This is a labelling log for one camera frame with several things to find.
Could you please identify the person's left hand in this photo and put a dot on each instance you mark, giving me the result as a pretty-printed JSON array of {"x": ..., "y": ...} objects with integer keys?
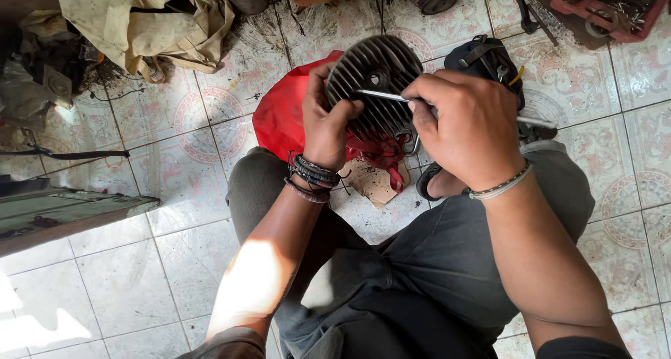
[{"x": 326, "y": 126}]

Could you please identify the person's right hand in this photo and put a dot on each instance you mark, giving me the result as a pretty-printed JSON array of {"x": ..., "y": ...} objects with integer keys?
[{"x": 466, "y": 123}]

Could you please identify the grey finned cylinder head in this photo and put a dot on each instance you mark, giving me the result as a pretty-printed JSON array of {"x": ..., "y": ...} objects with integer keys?
[{"x": 375, "y": 84}]

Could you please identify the thin silver metal tool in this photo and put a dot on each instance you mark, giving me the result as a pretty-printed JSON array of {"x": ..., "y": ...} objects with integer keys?
[{"x": 385, "y": 96}]

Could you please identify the red cloth bag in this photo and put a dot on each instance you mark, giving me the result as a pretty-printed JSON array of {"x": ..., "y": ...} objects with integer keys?
[{"x": 285, "y": 113}]

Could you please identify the black tool bag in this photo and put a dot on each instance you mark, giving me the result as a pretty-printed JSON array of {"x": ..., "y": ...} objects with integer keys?
[{"x": 490, "y": 63}]

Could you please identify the black sandal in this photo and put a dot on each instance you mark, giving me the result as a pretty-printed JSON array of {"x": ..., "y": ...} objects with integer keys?
[{"x": 429, "y": 181}]

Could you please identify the torn brown cardboard piece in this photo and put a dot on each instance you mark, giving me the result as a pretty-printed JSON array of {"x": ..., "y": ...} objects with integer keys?
[{"x": 375, "y": 183}]

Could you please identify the black metal lever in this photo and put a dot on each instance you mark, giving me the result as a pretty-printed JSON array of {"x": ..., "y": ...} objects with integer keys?
[{"x": 520, "y": 8}]

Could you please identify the person's grey trousers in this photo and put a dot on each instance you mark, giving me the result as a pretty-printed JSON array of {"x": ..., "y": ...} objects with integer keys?
[{"x": 419, "y": 264}]

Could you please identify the red crate of metal parts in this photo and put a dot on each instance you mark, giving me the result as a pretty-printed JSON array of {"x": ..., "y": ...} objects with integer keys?
[{"x": 610, "y": 5}]

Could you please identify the dirty beige cloth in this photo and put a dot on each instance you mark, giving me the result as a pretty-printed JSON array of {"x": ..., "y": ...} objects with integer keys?
[{"x": 147, "y": 23}]

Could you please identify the weathered green wooden plank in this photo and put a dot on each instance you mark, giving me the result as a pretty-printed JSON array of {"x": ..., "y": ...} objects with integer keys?
[{"x": 63, "y": 212}]

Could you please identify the heap of dirty scrap parts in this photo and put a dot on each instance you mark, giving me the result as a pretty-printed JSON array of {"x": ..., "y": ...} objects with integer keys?
[{"x": 39, "y": 65}]

